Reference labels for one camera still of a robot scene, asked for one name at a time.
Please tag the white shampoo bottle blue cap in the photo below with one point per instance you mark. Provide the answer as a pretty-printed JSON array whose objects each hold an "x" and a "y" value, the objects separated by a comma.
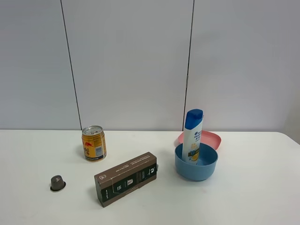
[{"x": 192, "y": 136}]

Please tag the gold energy drink can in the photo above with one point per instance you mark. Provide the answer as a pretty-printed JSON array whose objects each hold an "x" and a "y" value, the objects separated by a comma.
[{"x": 93, "y": 141}]

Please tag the pink plastic dish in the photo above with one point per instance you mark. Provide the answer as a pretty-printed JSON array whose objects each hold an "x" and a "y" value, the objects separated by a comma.
[{"x": 208, "y": 138}]

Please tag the blue plastic bowl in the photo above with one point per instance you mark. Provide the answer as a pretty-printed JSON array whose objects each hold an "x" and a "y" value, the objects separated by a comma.
[{"x": 204, "y": 168}]

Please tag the brown coffee capsule box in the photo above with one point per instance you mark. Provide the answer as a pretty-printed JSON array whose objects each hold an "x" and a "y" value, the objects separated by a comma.
[{"x": 121, "y": 180}]

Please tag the dark coffee capsule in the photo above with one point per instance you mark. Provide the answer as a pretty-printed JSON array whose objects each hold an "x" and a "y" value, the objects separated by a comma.
[{"x": 57, "y": 183}]

